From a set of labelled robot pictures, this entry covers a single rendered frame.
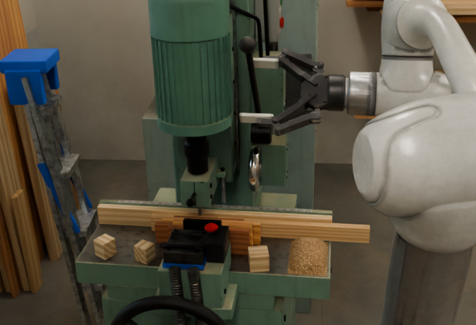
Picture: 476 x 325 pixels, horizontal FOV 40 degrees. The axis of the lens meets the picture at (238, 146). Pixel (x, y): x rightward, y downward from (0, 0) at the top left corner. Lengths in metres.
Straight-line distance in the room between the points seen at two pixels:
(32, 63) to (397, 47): 1.33
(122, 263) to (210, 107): 0.43
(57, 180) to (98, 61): 1.73
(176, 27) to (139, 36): 2.53
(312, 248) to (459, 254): 0.72
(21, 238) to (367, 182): 2.35
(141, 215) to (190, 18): 0.57
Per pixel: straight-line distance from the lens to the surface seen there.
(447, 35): 1.18
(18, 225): 2.95
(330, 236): 1.63
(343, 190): 3.79
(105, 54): 4.00
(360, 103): 1.34
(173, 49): 1.41
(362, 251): 3.26
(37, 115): 2.32
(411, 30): 1.29
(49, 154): 2.36
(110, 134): 4.18
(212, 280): 1.43
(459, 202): 0.77
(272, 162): 1.72
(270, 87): 1.67
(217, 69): 1.43
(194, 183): 1.56
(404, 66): 1.33
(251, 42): 1.34
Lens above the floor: 1.78
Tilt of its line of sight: 24 degrees down
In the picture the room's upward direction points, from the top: 1 degrees counter-clockwise
